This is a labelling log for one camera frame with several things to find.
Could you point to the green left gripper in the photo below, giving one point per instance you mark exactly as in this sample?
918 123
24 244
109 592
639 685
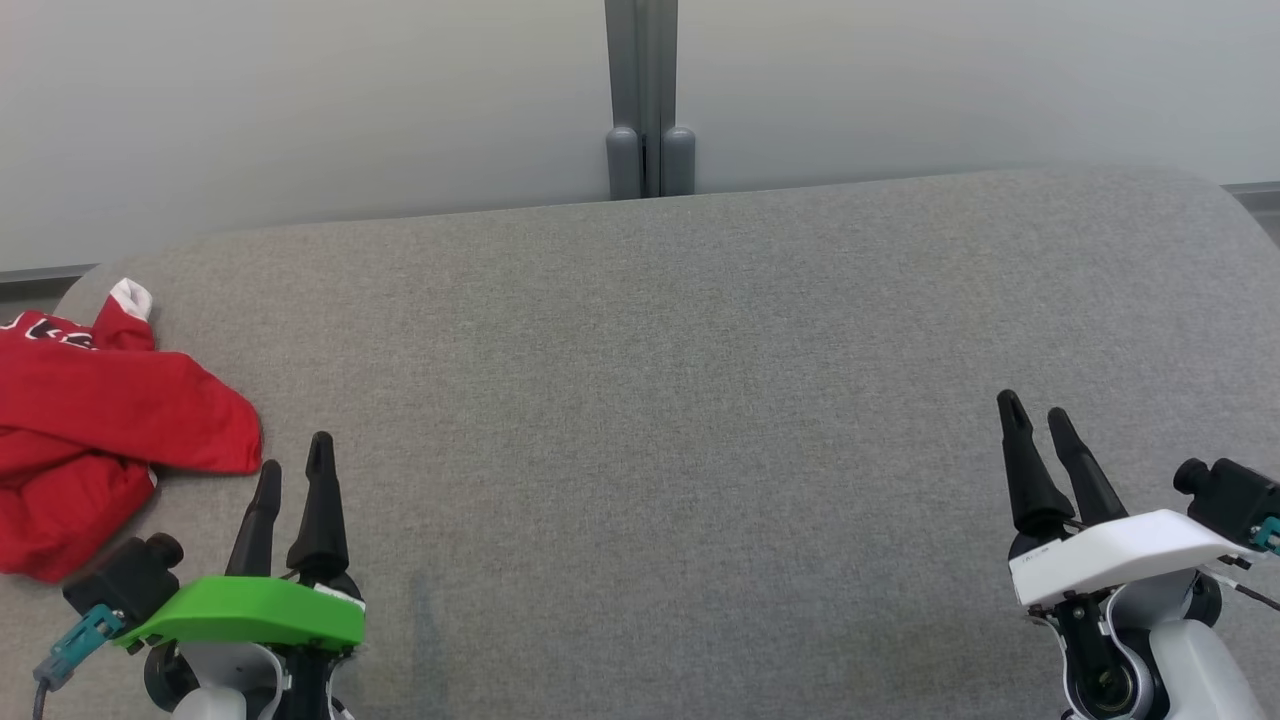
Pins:
250 612

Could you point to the grey fabric sofa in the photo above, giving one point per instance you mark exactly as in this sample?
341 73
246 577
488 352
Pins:
660 420

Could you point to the red shorts white hem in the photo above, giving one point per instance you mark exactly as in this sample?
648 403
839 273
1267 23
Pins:
120 410

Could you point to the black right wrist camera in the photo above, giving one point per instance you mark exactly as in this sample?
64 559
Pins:
1235 498

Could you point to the grey partition post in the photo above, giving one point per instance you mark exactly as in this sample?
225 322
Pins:
648 100

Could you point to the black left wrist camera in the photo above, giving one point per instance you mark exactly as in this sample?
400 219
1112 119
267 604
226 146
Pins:
125 582

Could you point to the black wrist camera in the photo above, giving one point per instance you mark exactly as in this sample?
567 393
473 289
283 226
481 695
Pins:
125 582
1235 498

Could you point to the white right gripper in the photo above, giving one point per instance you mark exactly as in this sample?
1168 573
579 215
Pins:
1120 555

